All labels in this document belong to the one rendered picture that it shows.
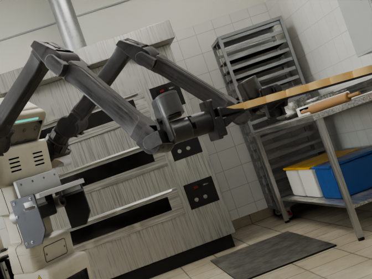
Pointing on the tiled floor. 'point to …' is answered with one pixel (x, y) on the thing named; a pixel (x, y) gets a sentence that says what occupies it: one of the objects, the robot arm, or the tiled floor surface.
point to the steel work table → (353, 200)
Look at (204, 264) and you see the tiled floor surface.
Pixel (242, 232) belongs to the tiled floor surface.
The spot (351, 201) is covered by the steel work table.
